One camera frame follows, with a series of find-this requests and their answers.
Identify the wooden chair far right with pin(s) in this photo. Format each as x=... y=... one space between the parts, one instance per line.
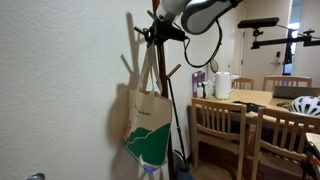
x=270 y=82

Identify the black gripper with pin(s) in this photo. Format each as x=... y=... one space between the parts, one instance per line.
x=159 y=32

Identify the wooden chair far left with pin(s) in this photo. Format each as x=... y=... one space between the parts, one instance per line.
x=243 y=83

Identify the white bicycle helmet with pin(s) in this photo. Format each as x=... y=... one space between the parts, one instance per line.
x=306 y=105

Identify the beige tote bag green print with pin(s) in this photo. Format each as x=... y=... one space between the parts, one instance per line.
x=150 y=116

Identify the grey laptop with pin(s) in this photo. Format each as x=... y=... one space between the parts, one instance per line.
x=292 y=92

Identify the wooden dining table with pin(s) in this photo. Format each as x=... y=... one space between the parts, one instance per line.
x=253 y=103

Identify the wooden chair front right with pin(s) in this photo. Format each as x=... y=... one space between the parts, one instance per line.
x=280 y=139

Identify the purple box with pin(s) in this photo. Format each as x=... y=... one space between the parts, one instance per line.
x=197 y=79

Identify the dark wooden coat rack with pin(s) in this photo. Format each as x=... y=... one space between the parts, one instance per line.
x=162 y=73

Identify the light wooden chair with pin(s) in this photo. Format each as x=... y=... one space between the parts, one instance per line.
x=222 y=125

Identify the white electric kettle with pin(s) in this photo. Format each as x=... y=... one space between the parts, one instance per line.
x=222 y=85

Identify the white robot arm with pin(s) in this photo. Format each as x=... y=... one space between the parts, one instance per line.
x=175 y=18

